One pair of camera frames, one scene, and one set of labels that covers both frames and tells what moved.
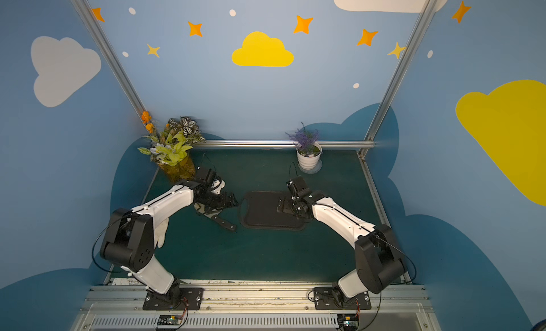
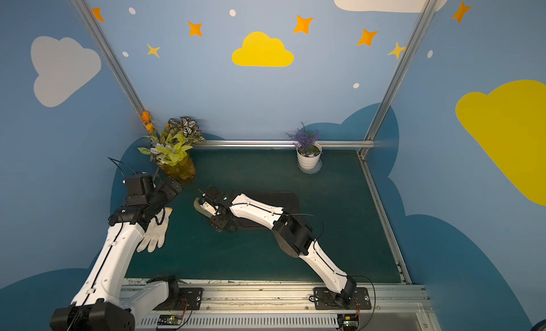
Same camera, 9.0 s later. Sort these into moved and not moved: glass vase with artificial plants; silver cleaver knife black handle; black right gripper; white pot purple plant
Moved: black right gripper
Not moved: silver cleaver knife black handle; white pot purple plant; glass vase with artificial plants
